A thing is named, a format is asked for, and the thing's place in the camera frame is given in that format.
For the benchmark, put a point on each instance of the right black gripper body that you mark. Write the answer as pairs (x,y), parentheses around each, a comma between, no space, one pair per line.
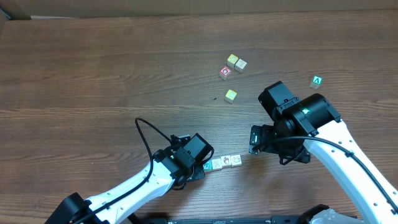
(256,140)

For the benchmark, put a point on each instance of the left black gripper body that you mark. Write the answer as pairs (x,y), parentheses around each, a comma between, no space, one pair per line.
(197,174)

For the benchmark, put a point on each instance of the green framed wooden block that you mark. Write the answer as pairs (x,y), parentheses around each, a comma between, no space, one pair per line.
(208,166)

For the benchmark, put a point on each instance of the number two wooden block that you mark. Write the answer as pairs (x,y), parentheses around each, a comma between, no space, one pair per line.
(216,164)

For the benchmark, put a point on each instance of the acorn picture wooden block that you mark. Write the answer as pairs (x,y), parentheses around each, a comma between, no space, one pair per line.
(226,161)

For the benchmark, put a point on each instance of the animal picture wooden block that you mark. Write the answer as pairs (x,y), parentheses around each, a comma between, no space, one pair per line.
(236,160)

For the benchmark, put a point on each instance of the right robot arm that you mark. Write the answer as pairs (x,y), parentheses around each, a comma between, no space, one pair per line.
(313,127)

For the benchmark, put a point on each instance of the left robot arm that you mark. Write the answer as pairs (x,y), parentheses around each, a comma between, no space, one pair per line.
(169,168)

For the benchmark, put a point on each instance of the yellow wooden block middle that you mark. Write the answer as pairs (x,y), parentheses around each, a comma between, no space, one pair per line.
(230,96)

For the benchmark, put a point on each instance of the yellow wooden block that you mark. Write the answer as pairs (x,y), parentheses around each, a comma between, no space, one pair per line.
(230,96)
(231,60)

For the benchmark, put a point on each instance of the red apple wooden block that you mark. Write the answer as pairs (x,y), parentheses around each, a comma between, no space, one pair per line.
(225,72)

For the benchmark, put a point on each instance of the white wooden block far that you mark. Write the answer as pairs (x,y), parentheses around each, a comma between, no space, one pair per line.
(240,65)

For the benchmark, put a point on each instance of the green letter wooden block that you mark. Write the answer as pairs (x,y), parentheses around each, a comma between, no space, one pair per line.
(316,82)

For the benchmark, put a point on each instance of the yellow top wooden block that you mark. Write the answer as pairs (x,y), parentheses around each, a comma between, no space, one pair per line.
(231,60)

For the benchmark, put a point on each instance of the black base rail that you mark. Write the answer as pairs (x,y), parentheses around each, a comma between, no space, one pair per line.
(275,219)

